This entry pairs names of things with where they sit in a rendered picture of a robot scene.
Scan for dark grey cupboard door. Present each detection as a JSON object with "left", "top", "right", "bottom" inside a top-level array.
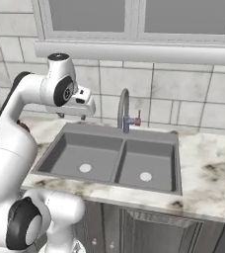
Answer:
[
  {"left": 201, "top": 219, "right": 225, "bottom": 253},
  {"left": 74, "top": 200, "right": 104, "bottom": 253},
  {"left": 101, "top": 203, "right": 123, "bottom": 253}
]

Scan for red faucet handle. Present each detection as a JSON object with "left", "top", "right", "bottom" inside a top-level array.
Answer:
[{"left": 134, "top": 109, "right": 143, "bottom": 127}]

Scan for grey arched faucet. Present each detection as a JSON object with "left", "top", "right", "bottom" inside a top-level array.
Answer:
[{"left": 116, "top": 87, "right": 137, "bottom": 134}]

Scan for grey framed window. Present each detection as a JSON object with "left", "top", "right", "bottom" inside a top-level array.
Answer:
[{"left": 31, "top": 0, "right": 225, "bottom": 44}]

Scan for grey window sill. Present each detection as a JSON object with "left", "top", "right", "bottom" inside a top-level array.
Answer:
[{"left": 34, "top": 41, "right": 225, "bottom": 67}]

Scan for dark grey panelled cupboard front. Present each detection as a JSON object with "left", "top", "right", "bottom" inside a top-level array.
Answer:
[{"left": 120, "top": 207, "right": 205, "bottom": 253}]

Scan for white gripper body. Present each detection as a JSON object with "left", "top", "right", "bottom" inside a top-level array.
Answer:
[{"left": 44, "top": 96, "right": 97, "bottom": 119}]

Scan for grey double sink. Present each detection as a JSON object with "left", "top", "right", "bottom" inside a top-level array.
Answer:
[{"left": 31, "top": 122, "right": 184, "bottom": 197}]

